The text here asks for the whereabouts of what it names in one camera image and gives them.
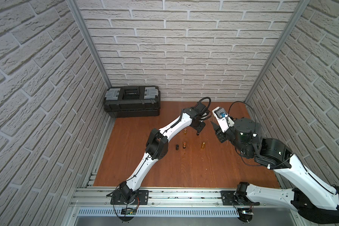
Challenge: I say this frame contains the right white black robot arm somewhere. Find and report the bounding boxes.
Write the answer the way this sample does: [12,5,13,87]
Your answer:
[212,118,339,224]

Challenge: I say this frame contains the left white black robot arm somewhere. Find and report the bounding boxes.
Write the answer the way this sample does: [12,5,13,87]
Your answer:
[118,101,210,204]

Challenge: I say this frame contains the black plastic toolbox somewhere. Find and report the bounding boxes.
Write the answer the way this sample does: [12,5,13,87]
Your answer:
[103,85,161,118]

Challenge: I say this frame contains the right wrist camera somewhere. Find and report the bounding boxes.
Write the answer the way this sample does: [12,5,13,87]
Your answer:
[212,106,234,132]

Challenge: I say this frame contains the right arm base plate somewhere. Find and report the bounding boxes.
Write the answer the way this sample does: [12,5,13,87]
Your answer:
[220,190,260,206]

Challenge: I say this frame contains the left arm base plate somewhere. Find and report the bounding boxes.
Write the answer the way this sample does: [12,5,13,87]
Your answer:
[107,189,149,205]

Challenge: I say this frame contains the aluminium rail frame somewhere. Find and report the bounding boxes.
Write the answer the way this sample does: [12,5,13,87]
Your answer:
[60,176,310,226]

